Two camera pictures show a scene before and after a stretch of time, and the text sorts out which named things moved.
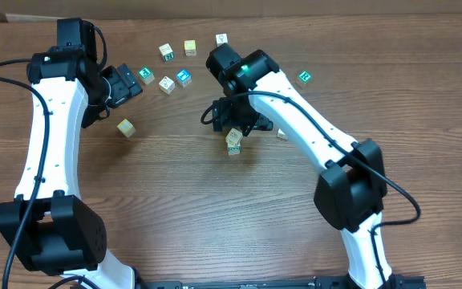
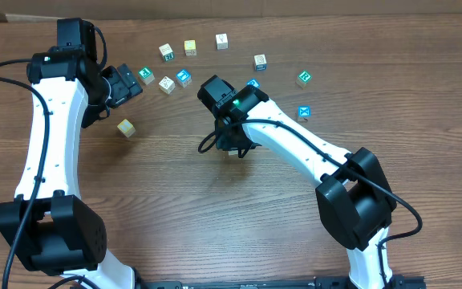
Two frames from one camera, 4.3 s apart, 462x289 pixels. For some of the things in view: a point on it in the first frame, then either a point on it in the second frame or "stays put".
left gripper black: (123, 86) stays put
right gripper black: (226, 120) to (226, 144)
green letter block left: (146, 75) stays put
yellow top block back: (190, 47) stays put
